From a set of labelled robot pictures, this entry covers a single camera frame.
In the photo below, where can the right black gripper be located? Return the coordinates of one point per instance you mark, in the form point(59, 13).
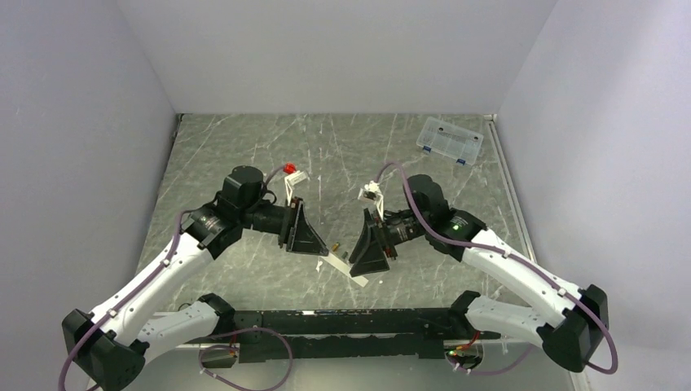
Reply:
point(368, 255)

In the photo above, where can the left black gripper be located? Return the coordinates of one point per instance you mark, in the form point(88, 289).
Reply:
point(300, 238)

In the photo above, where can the white remote control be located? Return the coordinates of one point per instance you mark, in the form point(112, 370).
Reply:
point(334, 261)

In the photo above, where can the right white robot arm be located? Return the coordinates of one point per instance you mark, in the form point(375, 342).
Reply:
point(564, 320)

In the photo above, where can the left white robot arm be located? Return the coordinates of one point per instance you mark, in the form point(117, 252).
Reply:
point(113, 342)

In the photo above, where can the clear plastic organizer box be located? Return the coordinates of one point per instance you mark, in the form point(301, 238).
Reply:
point(457, 143)

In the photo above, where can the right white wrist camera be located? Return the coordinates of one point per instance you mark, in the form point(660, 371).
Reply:
point(371, 192)

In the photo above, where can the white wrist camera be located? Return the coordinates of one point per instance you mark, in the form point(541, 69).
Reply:
point(293, 176)
point(371, 192)

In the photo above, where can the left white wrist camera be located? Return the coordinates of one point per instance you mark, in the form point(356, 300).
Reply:
point(293, 176)

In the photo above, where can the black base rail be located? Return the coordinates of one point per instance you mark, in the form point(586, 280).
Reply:
point(425, 333)

